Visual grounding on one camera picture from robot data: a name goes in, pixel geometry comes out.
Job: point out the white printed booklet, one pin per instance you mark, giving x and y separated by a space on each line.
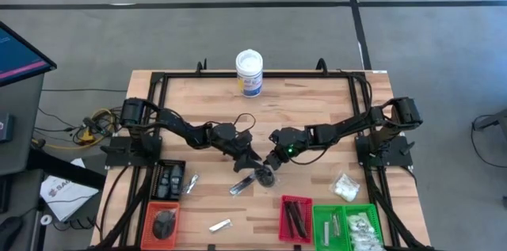
65 195

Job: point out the small black device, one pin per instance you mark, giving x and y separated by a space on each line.
6 128

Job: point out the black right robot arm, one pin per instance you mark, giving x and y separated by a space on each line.
356 124

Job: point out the black plastic basket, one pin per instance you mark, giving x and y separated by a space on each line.
158 162

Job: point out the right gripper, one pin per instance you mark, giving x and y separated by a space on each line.
289 140

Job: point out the orange plastic basket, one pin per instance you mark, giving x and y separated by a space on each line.
147 223

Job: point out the grey desk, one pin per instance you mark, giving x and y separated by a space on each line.
20 96

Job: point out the clear cotton swab pack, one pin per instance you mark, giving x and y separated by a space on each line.
346 187

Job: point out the red plastic basket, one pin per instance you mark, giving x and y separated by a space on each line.
282 235

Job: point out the round black item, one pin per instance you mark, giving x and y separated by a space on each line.
264 176

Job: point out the disinfecting wipes canister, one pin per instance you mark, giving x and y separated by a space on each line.
249 65

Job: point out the monitor with blue screen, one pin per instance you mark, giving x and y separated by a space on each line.
20 57

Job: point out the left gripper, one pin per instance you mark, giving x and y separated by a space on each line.
237 146

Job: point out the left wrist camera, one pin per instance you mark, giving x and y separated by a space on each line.
226 130

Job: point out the white printed pouch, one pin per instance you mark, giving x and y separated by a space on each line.
368 246

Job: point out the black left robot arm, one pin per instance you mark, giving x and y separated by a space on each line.
158 120

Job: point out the white tape roll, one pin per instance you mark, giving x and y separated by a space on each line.
42 219

